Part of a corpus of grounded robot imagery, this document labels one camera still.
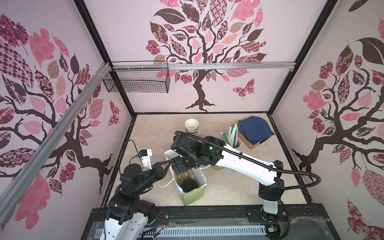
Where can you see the cardboard box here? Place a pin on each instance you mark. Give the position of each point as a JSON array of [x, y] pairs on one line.
[[254, 140]]

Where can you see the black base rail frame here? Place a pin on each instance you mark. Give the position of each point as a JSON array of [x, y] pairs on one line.
[[295, 222]]

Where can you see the paper gift bag with handles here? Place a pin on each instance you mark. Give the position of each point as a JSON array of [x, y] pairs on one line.
[[170, 192]]

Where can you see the dark blue napkins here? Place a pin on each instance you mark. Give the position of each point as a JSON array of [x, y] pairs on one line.
[[254, 125]]

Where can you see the stack of paper cups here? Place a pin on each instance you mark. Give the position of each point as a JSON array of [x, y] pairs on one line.
[[192, 126]]

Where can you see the black wire basket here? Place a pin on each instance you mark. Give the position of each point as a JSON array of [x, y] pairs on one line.
[[138, 77]]

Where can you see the green wrapped straw leaning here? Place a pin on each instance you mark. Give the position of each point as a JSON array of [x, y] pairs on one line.
[[226, 137]]

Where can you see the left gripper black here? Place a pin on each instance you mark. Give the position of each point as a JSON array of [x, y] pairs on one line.
[[158, 170]]

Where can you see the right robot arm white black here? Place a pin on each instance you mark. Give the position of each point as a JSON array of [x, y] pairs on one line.
[[268, 174]]

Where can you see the aluminium rail left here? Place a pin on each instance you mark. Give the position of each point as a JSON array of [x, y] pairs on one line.
[[22, 181]]

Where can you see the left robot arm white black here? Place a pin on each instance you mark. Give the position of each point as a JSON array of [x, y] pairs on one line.
[[126, 213]]

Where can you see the black coffee lid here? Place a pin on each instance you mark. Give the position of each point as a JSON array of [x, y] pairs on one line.
[[189, 185]]

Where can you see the white slotted cable duct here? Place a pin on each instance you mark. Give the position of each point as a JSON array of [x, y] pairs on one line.
[[215, 231]]

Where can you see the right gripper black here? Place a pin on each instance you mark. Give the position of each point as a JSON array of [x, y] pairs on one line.
[[178, 167]]

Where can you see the pink bucket straw holder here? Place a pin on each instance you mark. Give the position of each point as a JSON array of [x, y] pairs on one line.
[[236, 144]]

